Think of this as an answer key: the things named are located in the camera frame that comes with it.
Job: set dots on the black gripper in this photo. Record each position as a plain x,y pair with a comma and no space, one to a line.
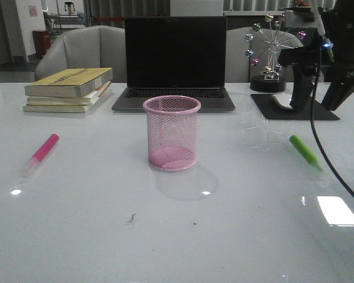
305,65

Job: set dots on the green highlighter pen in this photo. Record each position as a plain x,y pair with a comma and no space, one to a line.
305,151

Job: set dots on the pink highlighter pen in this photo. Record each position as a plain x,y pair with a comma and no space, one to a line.
33,163

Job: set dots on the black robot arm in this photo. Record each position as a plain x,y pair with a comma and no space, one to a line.
332,46

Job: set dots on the pink mesh pen holder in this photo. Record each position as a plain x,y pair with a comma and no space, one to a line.
172,131

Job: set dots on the ferris wheel desk ornament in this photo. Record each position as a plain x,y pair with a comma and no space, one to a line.
266,73

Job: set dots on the white computer mouse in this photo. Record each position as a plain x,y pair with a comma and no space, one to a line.
283,100

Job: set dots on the grey right armchair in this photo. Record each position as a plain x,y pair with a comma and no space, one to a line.
237,66

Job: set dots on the grey armchair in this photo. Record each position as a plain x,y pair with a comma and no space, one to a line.
237,66
91,47

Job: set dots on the fruit bowl on counter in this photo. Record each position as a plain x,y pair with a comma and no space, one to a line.
300,3

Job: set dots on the black mouse pad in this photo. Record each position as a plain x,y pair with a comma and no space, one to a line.
270,110

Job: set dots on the grey laptop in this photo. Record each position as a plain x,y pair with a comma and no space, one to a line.
175,56

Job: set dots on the white cabinet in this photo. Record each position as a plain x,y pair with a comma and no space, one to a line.
196,8

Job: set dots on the grey left armchair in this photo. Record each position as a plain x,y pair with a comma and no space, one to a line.
91,47

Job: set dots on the red barrier belt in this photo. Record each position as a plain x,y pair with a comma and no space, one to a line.
109,19

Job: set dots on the middle book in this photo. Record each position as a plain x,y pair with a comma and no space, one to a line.
87,100

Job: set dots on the yellow top book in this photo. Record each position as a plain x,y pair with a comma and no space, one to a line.
72,82

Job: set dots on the red trash bin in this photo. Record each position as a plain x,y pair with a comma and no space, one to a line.
42,42

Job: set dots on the bottom book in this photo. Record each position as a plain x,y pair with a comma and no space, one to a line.
63,108

